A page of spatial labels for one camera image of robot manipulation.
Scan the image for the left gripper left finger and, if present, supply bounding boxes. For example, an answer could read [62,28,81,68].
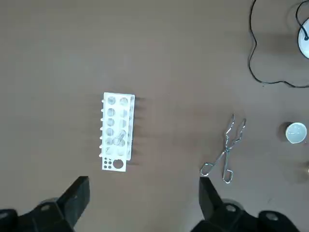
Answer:
[0,175,90,232]

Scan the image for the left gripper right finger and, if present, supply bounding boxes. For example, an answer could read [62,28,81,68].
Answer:
[190,176,300,232]

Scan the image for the metal crucible tongs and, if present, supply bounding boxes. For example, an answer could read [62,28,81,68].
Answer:
[199,114,247,184]

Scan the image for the small white porcelain dish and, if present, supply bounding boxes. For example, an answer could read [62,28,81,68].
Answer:
[285,122,308,145]

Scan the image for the white test tube rack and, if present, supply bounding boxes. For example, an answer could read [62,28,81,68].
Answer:
[98,92,136,173]

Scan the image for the white desk lamp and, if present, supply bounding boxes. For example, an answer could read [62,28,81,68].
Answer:
[297,18,309,59]

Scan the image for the black lamp cable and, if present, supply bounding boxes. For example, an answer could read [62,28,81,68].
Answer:
[248,0,309,88]

